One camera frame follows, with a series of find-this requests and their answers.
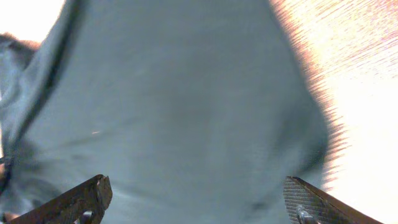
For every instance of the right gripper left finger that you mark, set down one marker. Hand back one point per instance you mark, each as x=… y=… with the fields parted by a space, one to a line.
x=85 y=203

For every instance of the dark teal t-shirt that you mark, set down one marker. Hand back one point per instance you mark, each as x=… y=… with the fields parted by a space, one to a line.
x=197 y=111

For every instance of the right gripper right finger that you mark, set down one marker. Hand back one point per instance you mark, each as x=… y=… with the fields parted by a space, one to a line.
x=307 y=204

